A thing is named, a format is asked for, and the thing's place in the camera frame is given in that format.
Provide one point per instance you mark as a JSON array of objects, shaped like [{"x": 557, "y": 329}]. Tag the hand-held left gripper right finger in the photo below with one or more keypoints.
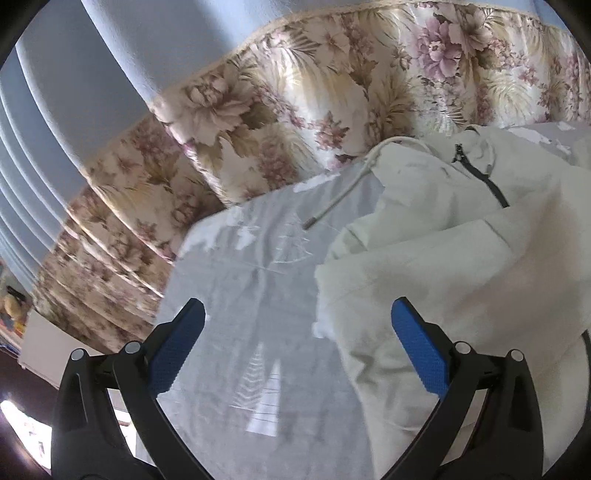
[{"x": 418, "y": 346}]

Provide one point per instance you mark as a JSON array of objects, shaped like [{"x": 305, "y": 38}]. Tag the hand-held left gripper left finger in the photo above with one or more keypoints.
[{"x": 178, "y": 346}]

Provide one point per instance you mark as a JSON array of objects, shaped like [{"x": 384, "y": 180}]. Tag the cream hooded zip jacket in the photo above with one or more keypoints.
[{"x": 461, "y": 258}]

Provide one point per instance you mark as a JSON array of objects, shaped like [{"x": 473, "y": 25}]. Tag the grey printed bed sheet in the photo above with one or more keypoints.
[{"x": 258, "y": 323}]

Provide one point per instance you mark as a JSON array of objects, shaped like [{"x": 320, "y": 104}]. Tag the white box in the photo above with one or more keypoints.
[{"x": 44, "y": 350}]

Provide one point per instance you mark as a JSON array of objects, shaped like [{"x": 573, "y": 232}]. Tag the yellow plush toy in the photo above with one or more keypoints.
[{"x": 10, "y": 305}]

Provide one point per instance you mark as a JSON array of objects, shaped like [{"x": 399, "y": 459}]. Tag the floral curtain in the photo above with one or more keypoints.
[{"x": 277, "y": 115}]

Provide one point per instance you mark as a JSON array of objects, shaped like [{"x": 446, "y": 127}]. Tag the light blue pleated curtain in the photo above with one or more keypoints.
[{"x": 115, "y": 50}]

